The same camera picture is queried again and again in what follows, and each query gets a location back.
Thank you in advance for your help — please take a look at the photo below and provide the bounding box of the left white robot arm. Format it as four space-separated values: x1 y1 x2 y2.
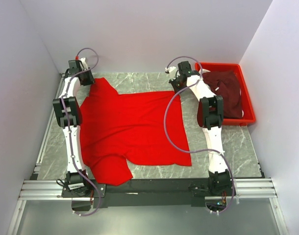
52 56 93 195

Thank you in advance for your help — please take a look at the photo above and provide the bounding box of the white pink t shirt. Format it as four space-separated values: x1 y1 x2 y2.
199 69 210 81

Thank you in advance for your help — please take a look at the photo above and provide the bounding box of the dark maroon t shirt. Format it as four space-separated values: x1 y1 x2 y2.
202 70 243 119

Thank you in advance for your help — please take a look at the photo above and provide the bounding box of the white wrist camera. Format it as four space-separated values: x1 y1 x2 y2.
165 66 177 74
75 56 88 70

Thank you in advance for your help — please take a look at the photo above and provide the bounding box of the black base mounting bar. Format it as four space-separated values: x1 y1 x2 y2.
60 178 237 212

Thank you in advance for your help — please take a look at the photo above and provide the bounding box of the aluminium frame rail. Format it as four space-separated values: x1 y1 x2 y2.
18 178 277 201

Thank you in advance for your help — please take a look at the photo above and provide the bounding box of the red t shirt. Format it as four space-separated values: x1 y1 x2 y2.
80 78 192 186

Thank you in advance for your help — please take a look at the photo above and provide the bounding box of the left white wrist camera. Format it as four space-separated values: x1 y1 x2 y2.
75 56 88 70

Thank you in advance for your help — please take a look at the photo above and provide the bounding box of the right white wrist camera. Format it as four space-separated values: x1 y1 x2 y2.
165 66 177 74

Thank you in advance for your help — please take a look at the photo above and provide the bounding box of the red plastic bin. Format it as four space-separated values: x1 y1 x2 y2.
201 62 256 126

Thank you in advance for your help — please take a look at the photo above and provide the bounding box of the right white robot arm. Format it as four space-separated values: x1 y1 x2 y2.
163 61 231 193

